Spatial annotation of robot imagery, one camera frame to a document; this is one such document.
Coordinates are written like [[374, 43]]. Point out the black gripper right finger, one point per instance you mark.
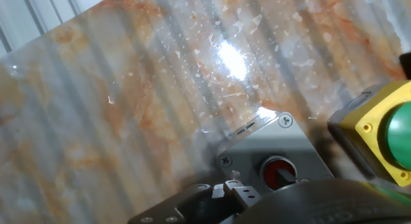
[[285, 178]]

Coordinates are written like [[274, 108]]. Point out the marble pattern mat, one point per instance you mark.
[[112, 105]]

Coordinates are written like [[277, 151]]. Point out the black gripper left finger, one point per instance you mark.
[[192, 208]]

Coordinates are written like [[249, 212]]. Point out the grey box red button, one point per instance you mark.
[[250, 147]]

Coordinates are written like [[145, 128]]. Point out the yellow box green mushroom button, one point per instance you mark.
[[369, 121]]

